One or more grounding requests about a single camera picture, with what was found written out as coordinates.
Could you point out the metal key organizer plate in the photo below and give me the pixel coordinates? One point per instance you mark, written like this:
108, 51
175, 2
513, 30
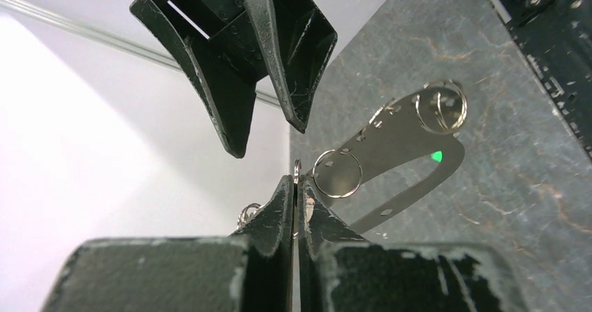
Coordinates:
418, 125

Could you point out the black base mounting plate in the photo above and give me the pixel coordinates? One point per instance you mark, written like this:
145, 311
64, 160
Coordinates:
555, 38

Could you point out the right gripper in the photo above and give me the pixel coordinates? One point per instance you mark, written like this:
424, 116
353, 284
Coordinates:
291, 40

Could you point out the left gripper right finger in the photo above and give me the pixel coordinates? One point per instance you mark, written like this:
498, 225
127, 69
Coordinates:
339, 270

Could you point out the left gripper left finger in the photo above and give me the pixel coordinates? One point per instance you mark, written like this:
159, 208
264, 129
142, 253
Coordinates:
249, 270

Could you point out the aluminium corner profile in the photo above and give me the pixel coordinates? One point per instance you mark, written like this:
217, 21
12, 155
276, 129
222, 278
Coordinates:
90, 32

